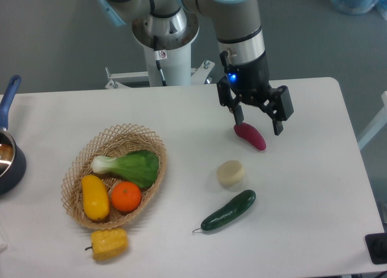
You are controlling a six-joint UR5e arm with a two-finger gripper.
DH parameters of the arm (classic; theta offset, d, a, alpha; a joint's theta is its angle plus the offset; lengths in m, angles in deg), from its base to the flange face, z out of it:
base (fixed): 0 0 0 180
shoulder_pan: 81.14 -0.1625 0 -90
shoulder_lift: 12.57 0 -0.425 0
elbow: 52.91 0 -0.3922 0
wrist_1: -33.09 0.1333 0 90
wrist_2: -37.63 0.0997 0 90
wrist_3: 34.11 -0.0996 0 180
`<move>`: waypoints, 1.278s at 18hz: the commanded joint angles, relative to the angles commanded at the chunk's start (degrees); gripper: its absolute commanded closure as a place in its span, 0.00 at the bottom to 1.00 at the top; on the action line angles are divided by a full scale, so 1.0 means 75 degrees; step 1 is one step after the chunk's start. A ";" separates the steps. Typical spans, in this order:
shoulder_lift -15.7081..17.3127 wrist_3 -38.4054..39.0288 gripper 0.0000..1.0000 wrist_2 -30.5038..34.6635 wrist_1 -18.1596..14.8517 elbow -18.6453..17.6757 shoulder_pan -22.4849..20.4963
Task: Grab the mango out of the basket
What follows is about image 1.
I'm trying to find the yellow mango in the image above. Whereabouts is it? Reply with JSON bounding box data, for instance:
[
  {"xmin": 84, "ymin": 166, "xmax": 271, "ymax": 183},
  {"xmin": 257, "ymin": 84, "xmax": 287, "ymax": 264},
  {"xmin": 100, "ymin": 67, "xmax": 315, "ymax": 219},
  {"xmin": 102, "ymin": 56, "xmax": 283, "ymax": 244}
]
[{"xmin": 81, "ymin": 175, "xmax": 110, "ymax": 221}]

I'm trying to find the woven wicker basket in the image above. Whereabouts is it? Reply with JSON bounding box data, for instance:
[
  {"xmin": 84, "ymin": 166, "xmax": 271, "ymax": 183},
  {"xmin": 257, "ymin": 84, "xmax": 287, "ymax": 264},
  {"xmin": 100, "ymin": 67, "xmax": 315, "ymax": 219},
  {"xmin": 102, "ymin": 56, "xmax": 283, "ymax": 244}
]
[{"xmin": 61, "ymin": 123, "xmax": 167, "ymax": 231}]

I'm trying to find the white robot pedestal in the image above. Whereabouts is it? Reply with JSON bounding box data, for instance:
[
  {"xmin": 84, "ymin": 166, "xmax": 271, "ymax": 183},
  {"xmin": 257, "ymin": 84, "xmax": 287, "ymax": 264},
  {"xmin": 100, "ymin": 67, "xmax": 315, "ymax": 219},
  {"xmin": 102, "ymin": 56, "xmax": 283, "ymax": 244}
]
[{"xmin": 105, "ymin": 44, "xmax": 215, "ymax": 89}]

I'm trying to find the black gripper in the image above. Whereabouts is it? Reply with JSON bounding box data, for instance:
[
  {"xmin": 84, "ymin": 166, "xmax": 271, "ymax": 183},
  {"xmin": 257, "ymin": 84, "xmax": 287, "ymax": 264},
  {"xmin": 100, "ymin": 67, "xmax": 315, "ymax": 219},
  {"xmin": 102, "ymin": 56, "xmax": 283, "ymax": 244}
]
[{"xmin": 216, "ymin": 51, "xmax": 294, "ymax": 136}]

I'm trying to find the magenta sweet potato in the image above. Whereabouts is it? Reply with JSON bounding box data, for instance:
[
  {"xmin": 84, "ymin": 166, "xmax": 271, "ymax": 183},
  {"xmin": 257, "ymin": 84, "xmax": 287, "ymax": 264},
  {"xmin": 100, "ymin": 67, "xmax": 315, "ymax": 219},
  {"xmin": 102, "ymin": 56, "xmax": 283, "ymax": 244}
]
[{"xmin": 233, "ymin": 123, "xmax": 267, "ymax": 151}]

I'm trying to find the orange fruit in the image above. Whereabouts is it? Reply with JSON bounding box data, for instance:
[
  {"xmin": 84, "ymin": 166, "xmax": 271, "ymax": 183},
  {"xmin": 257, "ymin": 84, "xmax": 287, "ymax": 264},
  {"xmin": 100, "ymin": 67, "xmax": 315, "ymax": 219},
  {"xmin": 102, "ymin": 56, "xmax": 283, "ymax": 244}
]
[{"xmin": 111, "ymin": 181, "xmax": 142, "ymax": 212}]

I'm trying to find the blue plastic bag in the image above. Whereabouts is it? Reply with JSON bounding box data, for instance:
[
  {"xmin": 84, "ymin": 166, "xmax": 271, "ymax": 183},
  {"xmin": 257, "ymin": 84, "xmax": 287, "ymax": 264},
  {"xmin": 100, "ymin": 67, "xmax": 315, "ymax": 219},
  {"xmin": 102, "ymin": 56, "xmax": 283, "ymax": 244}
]
[{"xmin": 331, "ymin": 0, "xmax": 386, "ymax": 20}]

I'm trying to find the green bok choy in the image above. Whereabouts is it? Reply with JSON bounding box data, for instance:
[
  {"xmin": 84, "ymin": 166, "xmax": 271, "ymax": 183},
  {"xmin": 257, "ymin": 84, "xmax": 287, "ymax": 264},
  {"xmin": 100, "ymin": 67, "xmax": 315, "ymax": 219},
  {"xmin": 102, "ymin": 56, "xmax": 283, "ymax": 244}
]
[{"xmin": 91, "ymin": 150, "xmax": 159, "ymax": 189}]

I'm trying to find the black device at table edge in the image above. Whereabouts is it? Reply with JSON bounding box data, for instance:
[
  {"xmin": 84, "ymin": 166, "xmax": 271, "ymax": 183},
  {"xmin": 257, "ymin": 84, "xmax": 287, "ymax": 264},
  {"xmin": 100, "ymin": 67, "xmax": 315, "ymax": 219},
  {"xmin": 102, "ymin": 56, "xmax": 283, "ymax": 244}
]
[{"xmin": 365, "ymin": 233, "xmax": 386, "ymax": 265}]

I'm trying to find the beige round cake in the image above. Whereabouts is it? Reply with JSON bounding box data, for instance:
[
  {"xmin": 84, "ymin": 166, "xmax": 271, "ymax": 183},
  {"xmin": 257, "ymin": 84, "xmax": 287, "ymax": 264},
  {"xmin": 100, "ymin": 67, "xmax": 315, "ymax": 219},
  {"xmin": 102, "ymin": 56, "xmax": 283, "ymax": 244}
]
[{"xmin": 216, "ymin": 160, "xmax": 245, "ymax": 187}]

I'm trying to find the yellow corn piece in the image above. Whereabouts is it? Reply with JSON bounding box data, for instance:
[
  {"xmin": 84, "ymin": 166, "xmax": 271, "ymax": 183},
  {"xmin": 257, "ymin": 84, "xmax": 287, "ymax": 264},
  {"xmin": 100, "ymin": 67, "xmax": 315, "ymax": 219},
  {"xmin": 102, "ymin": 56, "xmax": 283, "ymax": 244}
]
[{"xmin": 85, "ymin": 228, "xmax": 129, "ymax": 261}]

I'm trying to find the dark blue saucepan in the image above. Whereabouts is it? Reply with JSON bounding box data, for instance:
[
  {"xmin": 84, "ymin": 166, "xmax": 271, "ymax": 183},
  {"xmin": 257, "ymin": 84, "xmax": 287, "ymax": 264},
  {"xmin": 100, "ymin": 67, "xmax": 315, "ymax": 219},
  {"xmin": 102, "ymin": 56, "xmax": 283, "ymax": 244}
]
[{"xmin": 1, "ymin": 75, "xmax": 27, "ymax": 195}]

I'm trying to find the green cucumber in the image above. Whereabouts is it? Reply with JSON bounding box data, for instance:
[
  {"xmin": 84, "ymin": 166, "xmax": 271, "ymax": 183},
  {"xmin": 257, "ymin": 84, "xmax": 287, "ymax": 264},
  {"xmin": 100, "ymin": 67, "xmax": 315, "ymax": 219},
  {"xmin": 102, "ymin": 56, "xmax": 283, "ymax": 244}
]
[{"xmin": 192, "ymin": 189, "xmax": 256, "ymax": 233}]

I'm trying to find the white frame at right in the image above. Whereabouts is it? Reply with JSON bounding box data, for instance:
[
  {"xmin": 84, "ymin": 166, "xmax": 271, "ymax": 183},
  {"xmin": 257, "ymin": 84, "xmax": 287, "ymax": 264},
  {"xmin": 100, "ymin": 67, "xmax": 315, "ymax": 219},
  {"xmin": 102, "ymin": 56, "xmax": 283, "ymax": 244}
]
[{"xmin": 357, "ymin": 91, "xmax": 386, "ymax": 150}]

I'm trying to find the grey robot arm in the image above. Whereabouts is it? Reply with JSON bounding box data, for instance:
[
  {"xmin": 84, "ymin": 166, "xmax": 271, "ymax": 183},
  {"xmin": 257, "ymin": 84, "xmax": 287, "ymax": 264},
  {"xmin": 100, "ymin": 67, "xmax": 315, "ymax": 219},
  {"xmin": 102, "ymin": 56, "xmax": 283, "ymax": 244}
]
[{"xmin": 98, "ymin": 0, "xmax": 294, "ymax": 135}]

